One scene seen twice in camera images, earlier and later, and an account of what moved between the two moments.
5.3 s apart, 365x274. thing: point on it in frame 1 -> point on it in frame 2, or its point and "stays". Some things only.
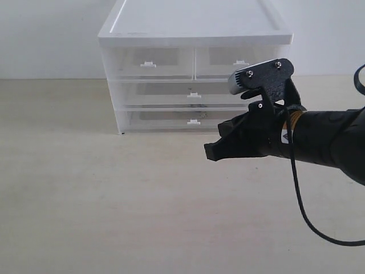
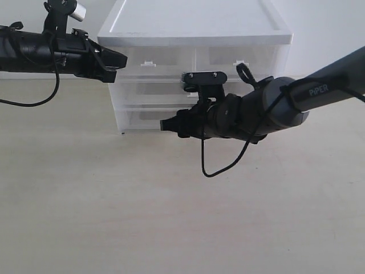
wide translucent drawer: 175,118 stays
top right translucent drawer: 219,63 stays
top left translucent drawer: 154,63 stays
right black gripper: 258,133 -> 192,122
